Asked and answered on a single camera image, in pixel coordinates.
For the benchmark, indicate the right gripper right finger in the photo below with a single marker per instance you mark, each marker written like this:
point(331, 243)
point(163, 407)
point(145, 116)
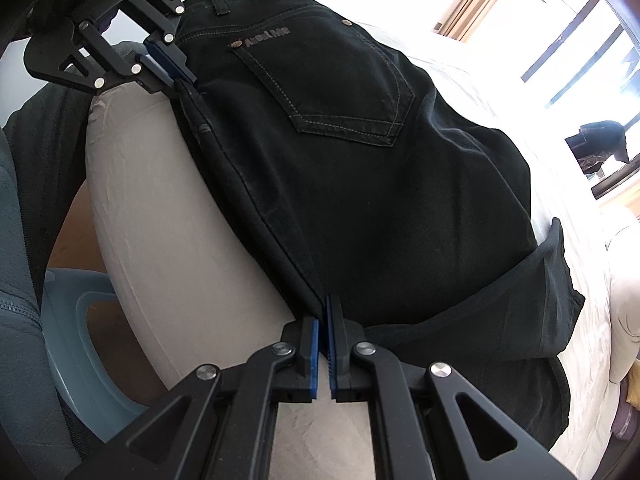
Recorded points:
point(428, 422)

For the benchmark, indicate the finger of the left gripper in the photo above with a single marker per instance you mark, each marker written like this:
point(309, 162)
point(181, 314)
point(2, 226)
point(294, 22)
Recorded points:
point(76, 56)
point(160, 19)

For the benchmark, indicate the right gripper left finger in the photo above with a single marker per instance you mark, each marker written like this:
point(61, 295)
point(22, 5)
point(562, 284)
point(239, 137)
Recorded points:
point(215, 423)

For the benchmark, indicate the black denim pants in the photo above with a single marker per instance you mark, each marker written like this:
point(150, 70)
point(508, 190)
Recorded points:
point(343, 171)

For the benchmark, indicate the person's dark trouser leg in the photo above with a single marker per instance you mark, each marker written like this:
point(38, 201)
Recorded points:
point(42, 169)

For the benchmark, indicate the white bed sheet mattress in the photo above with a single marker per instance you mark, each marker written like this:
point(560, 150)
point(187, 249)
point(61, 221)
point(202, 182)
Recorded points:
point(192, 294)

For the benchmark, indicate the purple pillow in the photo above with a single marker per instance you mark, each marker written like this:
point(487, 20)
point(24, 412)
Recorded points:
point(626, 420)

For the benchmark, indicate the yellow pillow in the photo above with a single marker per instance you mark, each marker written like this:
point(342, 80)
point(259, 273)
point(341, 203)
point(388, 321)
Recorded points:
point(633, 383)

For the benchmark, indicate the white rolled duvet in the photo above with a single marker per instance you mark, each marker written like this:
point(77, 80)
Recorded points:
point(622, 258)

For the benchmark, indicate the dark jacket on chair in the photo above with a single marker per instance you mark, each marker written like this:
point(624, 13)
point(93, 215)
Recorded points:
point(596, 142)

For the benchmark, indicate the black window frame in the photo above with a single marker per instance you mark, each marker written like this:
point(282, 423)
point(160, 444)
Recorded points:
point(577, 56)

